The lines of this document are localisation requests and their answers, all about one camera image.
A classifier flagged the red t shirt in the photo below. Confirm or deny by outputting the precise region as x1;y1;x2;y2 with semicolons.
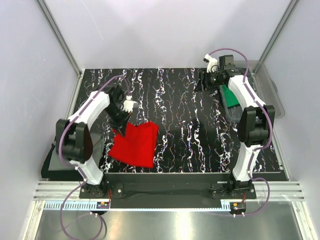
108;121;159;169

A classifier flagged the clear plastic bin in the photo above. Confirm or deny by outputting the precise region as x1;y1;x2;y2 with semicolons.
219;60;285;123

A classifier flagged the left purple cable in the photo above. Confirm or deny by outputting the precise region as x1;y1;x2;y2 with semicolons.
56;75;132;238

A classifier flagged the green t shirt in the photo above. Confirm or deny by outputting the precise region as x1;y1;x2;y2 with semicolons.
220;85;240;108

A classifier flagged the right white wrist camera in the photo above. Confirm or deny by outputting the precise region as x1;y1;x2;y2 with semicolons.
203;54;219;73

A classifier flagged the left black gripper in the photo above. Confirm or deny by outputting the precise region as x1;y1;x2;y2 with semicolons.
104;103;132;137

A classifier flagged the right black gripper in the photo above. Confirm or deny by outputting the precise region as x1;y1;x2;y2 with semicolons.
193;69;224;93

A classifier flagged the aluminium frame rail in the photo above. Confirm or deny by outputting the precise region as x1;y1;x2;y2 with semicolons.
33;181;304;212

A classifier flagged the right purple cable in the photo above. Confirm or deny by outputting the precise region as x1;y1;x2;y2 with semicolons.
207;47;273;217

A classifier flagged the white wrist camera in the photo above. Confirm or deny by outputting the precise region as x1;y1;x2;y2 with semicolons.
122;100;139;113
203;54;219;73

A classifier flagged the grey folded t shirt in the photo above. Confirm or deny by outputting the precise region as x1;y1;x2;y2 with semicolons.
48;133;104;171

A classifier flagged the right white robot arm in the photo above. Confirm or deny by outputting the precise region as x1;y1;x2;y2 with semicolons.
194;54;275;199

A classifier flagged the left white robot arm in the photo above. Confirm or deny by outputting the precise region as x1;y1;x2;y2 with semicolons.
55;85;135;198

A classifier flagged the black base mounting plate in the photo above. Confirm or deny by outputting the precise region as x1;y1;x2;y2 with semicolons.
79;173;257;210

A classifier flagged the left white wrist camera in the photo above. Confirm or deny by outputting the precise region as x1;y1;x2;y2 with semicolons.
122;100;139;113

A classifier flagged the purple cable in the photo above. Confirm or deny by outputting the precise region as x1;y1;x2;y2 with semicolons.
56;75;132;238
207;47;273;217

